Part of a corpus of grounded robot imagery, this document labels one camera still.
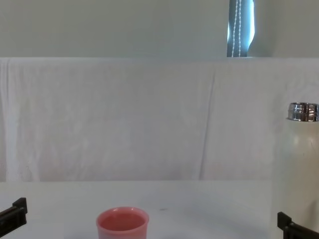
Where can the white curtain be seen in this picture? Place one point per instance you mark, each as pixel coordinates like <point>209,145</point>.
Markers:
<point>99,25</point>

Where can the white draped cloth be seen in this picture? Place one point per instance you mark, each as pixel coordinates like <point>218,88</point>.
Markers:
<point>124,119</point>

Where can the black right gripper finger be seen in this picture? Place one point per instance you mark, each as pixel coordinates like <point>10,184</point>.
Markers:
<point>286,227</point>

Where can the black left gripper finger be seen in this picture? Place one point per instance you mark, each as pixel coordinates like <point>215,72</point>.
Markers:
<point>17,214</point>

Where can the white table cloth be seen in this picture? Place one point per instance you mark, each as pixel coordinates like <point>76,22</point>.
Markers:
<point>199,211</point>

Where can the cream vacuum bottle steel neck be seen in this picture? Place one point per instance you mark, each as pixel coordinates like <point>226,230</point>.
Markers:
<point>301,169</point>

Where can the pink cup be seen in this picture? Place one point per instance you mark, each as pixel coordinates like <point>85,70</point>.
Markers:
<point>122,230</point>

